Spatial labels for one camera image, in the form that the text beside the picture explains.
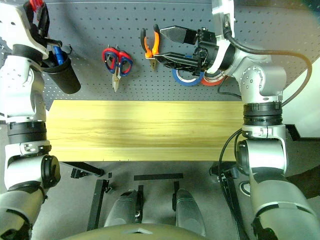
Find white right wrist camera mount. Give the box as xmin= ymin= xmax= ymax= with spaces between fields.
xmin=211 ymin=0 xmax=237 ymax=74

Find dark blue handled scissors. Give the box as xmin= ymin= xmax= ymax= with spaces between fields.
xmin=103 ymin=51 xmax=133 ymax=93

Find orange handled needle-nose pliers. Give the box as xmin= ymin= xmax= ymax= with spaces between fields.
xmin=139 ymin=24 xmax=161 ymax=72

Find long black floor tape strip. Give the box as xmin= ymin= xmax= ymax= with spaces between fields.
xmin=134 ymin=173 xmax=184 ymax=181

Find red handled screwdriver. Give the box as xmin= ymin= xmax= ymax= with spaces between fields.
xmin=29 ymin=0 xmax=45 ymax=11

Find blue handled screwdriver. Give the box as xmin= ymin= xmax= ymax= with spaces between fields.
xmin=52 ymin=45 xmax=65 ymax=66

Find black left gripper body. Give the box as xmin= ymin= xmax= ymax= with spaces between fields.
xmin=31 ymin=12 xmax=63 ymax=47

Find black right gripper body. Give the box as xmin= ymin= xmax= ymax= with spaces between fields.
xmin=193 ymin=28 xmax=218 ymax=76

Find dark rounded robot torso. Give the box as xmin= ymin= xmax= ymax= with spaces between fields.
xmin=62 ymin=223 xmax=208 ymax=240

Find blue tape roll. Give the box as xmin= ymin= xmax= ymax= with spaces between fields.
xmin=171 ymin=68 xmax=205 ymax=88

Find grey pegboard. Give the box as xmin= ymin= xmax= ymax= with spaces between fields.
xmin=0 ymin=0 xmax=320 ymax=112

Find red handled scissors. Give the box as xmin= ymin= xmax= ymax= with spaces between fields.
xmin=101 ymin=47 xmax=133 ymax=93

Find red tape roll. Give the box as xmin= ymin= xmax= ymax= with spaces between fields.
xmin=201 ymin=71 xmax=226 ymax=87

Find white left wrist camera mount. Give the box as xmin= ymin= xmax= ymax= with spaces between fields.
xmin=0 ymin=0 xmax=50 ymax=60

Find grey rounded robot leg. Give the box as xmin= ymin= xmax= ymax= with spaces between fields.
xmin=174 ymin=189 xmax=207 ymax=237
xmin=103 ymin=189 xmax=143 ymax=228

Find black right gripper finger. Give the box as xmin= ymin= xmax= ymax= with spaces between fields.
xmin=154 ymin=51 xmax=201 ymax=76
xmin=159 ymin=25 xmax=200 ymax=45

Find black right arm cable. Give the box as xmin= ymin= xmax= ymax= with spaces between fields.
xmin=218 ymin=13 xmax=313 ymax=240

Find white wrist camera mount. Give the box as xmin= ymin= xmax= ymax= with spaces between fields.
xmin=0 ymin=0 xmax=50 ymax=60
xmin=211 ymin=0 xmax=237 ymax=74

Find black plastic cup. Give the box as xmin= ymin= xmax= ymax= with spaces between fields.
xmin=39 ymin=51 xmax=82 ymax=95

